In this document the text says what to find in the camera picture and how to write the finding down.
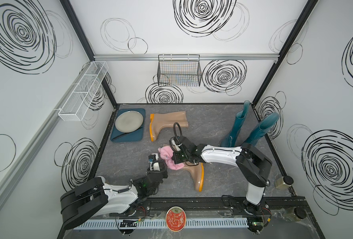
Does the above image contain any pink microfiber cloth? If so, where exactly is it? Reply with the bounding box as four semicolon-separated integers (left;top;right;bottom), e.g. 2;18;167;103
158;146;184;170

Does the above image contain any beige rubber boot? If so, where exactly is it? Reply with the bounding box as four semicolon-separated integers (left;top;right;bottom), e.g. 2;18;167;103
163;144;205;192
149;111;189;142

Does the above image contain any green rubber boot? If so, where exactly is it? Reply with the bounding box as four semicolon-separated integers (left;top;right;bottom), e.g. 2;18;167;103
244;113;280;146
220;100;250;147

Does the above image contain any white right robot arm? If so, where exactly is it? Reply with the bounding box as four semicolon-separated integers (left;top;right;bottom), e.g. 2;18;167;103
170;136;272;207

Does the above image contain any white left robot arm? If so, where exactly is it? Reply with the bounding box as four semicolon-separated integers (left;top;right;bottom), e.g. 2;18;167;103
60;169;168;230

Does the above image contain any teal rectangular tray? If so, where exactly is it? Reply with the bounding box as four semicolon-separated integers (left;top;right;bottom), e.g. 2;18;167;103
110;108;146;142

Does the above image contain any black knife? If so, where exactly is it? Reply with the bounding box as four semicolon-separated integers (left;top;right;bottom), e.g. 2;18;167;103
111;127;143;141

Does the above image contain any grey round plate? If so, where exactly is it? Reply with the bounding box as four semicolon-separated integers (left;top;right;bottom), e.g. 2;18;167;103
115;111;144;133

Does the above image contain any small jar black lid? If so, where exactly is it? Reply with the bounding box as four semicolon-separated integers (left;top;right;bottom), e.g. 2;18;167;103
274;175;294;190

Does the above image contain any white slotted cable duct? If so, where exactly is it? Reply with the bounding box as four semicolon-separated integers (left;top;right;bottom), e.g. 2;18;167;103
75;218;249;230

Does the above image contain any black wire basket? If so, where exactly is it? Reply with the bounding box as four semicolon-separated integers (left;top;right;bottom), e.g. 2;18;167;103
157;60;202;87

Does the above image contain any white wire shelf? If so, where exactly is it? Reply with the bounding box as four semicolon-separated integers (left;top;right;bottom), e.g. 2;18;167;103
58;61;109;121

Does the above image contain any black mounting rail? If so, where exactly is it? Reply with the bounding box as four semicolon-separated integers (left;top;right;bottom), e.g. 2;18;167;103
95;195;310;217

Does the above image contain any grey wall rail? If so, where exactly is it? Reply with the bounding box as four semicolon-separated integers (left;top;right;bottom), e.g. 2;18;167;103
94;53;280;61

